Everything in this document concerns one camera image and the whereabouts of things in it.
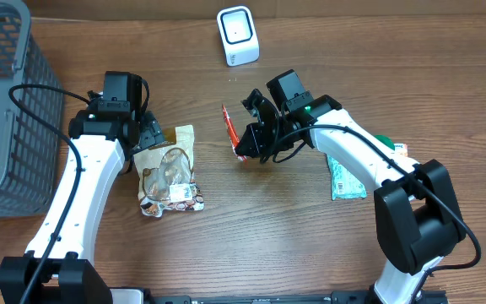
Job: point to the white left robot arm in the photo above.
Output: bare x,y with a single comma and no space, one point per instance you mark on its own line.
58,263

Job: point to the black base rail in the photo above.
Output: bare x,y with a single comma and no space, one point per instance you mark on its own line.
268,299

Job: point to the beige brown snack pouch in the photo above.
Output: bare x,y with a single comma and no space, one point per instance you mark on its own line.
167,176

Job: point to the green lid jar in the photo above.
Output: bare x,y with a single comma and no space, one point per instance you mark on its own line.
386,141

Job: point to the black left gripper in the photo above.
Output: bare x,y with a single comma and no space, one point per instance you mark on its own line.
151,134

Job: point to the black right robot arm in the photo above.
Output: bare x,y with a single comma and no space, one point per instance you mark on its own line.
417,215

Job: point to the red white snack packet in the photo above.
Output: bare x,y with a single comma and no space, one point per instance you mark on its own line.
233,137

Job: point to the orange Kleenex tissue pack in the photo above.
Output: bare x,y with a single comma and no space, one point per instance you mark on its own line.
401,149

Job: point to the grey plastic mesh basket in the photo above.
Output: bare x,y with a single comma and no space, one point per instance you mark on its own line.
28,151

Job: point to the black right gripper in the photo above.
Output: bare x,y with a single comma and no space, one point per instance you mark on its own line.
264,122

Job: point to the teal tissue pack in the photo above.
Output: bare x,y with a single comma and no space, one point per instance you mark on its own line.
344,185

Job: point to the white barcode scanner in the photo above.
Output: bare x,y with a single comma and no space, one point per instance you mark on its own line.
238,35

